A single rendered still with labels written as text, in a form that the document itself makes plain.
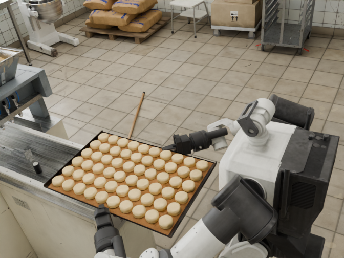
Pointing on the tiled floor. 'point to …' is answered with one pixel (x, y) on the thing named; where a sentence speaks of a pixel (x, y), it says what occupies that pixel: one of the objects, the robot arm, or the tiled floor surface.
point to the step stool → (190, 11)
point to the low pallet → (115, 33)
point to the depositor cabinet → (5, 137)
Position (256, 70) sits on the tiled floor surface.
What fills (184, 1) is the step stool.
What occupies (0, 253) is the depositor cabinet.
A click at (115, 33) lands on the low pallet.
